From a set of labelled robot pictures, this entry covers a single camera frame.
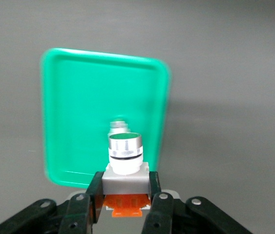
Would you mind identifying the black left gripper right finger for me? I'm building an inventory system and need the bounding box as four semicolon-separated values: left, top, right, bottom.
141;171;175;234

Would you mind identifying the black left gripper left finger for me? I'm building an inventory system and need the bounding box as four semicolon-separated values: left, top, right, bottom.
59;171;105;234

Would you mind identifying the green push button orange base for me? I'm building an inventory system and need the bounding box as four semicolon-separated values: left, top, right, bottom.
101;132;153;218

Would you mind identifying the green plastic tray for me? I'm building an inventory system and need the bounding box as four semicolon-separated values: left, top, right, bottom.
39;48;172;190

